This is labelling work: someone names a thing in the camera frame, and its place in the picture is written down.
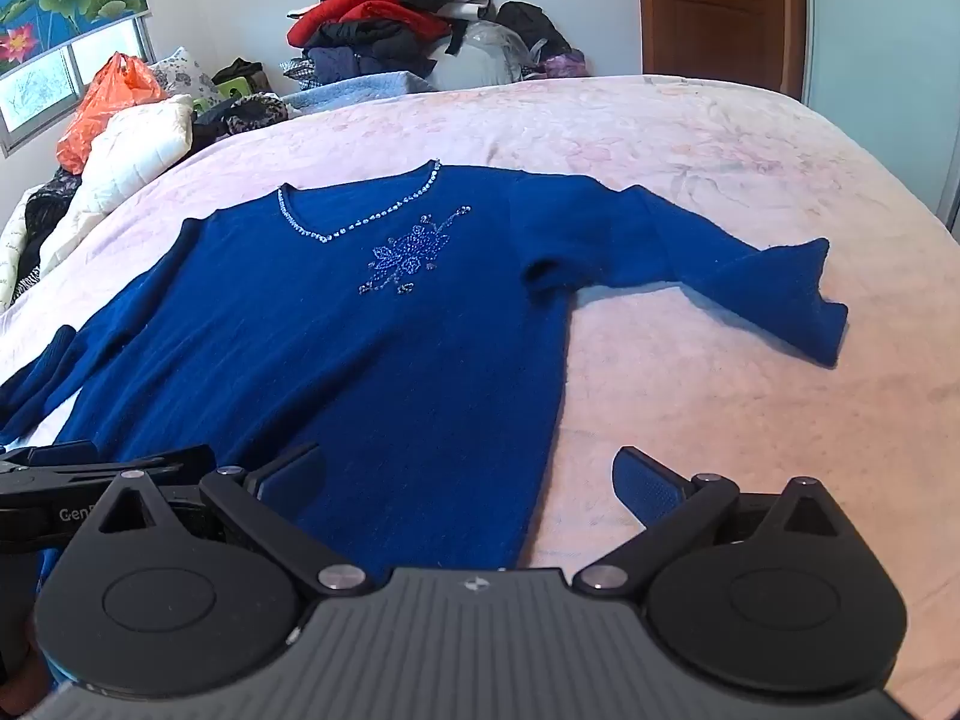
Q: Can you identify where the blue beaded knit sweater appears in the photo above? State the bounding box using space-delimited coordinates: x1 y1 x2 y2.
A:
0 159 850 571

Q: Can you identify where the green plastic item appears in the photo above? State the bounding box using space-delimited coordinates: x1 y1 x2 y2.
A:
193 79 252 110

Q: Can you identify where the window with metal frame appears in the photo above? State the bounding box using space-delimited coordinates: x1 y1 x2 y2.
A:
0 15 155 158

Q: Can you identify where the red garment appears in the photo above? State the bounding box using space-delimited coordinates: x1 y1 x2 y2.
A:
287 0 451 47

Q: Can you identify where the orange plastic bag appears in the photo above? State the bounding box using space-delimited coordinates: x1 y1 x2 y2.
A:
56 52 167 175

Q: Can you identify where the brown wooden door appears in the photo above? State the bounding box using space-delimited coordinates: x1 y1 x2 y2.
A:
634 0 807 98

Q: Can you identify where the pile of dark clothes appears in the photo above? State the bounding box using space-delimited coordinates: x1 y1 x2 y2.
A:
281 0 496 83

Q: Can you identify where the black lace cloth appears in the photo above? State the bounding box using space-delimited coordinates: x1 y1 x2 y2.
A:
15 165 83 308

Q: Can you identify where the pink plush bed blanket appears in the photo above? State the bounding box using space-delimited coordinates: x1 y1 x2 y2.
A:
0 73 960 698

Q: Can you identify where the leopard print cloth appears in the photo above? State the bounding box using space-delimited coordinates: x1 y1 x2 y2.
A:
193 92 290 143

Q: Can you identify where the white puffer jacket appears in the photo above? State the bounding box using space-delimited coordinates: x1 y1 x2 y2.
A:
37 94 196 275

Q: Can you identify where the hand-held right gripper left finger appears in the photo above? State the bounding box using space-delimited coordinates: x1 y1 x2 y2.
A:
96 441 377 599

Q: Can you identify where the grey floral pillow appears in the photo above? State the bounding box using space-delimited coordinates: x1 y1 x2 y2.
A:
146 46 226 110

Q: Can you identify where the light blue towel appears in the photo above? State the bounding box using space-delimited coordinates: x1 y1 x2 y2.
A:
281 71 440 115

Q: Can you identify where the clear plastic bag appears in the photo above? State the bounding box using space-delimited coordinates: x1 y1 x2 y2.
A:
435 19 526 91

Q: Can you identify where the black bag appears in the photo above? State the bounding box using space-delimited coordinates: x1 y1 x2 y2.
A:
495 1 572 65

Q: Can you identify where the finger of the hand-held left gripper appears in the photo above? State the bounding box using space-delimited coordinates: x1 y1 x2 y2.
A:
0 444 218 487

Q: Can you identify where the purple cloth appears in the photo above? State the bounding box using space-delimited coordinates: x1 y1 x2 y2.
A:
541 49 587 80

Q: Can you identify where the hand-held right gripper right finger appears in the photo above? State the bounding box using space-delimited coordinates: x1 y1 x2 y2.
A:
572 445 846 602

